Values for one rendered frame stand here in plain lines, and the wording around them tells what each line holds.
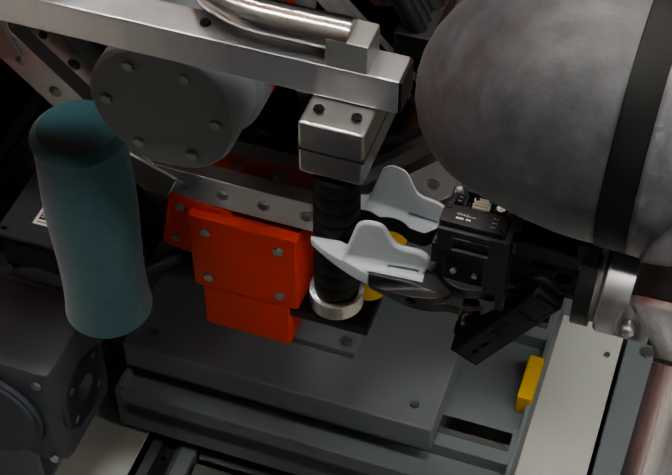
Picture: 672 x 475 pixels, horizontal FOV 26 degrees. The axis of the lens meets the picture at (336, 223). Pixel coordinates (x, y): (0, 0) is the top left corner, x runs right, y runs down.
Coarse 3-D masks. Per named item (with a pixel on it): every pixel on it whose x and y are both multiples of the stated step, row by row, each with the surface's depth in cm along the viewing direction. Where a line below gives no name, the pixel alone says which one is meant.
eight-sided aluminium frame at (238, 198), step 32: (0, 32) 138; (32, 32) 141; (32, 64) 141; (64, 64) 142; (64, 96) 142; (224, 160) 148; (256, 160) 146; (288, 160) 146; (384, 160) 140; (416, 160) 135; (160, 192) 148; (192, 192) 146; (224, 192) 146; (256, 192) 143; (288, 192) 143; (448, 192) 134; (288, 224) 145
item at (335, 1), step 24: (336, 0) 136; (360, 0) 136; (384, 24) 138; (384, 48) 138; (288, 96) 153; (264, 120) 150; (288, 120) 150; (408, 120) 144; (288, 144) 149; (384, 144) 145
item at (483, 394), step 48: (528, 336) 188; (144, 384) 185; (192, 384) 185; (480, 384) 185; (528, 384) 181; (192, 432) 184; (240, 432) 180; (288, 432) 180; (336, 432) 180; (480, 432) 176
